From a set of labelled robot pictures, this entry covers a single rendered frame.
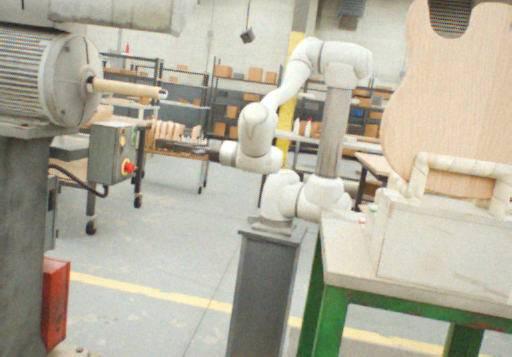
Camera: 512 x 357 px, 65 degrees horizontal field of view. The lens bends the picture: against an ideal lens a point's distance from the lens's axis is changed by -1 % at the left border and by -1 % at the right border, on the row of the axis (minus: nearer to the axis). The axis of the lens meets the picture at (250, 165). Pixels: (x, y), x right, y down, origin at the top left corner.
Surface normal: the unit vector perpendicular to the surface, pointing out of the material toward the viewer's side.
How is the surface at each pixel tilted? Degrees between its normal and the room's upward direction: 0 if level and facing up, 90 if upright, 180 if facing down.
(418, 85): 90
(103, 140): 90
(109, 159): 90
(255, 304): 90
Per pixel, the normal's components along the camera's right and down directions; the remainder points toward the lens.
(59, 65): 0.82, 0.05
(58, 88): 0.79, 0.28
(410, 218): -0.18, 0.14
